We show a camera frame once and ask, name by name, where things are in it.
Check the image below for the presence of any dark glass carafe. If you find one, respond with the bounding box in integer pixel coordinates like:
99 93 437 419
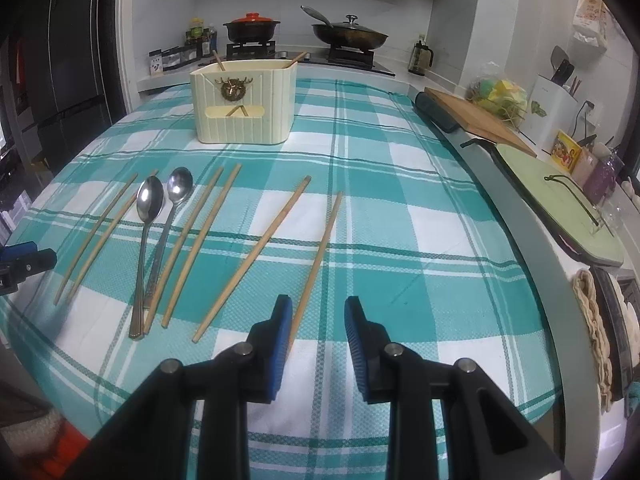
408 34 434 77

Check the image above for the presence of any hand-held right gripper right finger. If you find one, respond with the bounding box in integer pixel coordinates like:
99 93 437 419
344 296 576 480

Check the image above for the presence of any black padded roll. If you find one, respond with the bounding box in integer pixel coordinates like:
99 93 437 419
414 92 473 134

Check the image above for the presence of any yellow printed box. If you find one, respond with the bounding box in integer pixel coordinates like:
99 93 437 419
551 130 583 168

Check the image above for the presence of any dark refrigerator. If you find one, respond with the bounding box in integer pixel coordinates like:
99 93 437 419
0 0 126 171

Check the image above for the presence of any wooden cutting board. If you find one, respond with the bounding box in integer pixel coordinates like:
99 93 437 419
424 87 538 158

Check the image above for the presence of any beige towel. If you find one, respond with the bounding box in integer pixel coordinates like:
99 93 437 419
570 267 616 411

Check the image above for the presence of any small steel spoon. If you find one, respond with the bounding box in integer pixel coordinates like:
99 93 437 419
143 166 195 310

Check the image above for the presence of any purple filled jar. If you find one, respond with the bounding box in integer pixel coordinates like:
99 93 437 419
590 152 626 206

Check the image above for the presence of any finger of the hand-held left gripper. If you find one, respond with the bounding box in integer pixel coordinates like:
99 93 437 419
0 241 57 297

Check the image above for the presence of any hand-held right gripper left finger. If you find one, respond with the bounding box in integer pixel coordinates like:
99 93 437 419
65 294 296 480

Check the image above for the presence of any hanging printed bag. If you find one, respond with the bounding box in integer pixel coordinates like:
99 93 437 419
570 0 612 51

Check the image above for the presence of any teal checked tablecloth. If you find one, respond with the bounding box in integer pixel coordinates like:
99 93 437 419
0 77 561 480

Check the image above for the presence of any white utensil appliance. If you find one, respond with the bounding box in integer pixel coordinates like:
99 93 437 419
520 74 581 151

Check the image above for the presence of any black clay pot red lid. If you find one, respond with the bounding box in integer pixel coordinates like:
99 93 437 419
223 12 282 44

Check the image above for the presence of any green cutting board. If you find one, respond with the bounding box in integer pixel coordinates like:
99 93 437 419
490 142 626 268

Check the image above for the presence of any black gas stove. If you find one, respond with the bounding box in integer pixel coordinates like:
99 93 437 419
225 40 396 77

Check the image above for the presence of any mesh bag of sponges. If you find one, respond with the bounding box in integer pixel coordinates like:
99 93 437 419
467 76 529 123

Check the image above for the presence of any cream ribbed utensil holder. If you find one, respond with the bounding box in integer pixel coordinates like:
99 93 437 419
189 59 298 147

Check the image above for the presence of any yellow-capped seasoning bottle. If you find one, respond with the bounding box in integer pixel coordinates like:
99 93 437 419
184 17 206 47

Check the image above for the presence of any black frying pan glass lid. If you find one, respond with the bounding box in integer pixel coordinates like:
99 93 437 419
300 6 390 52

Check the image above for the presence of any large steel spoon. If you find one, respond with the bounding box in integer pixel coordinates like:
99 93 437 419
128 176 166 342

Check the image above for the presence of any grey kitchen spatula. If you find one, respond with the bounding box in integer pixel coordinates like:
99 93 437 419
550 45 576 86

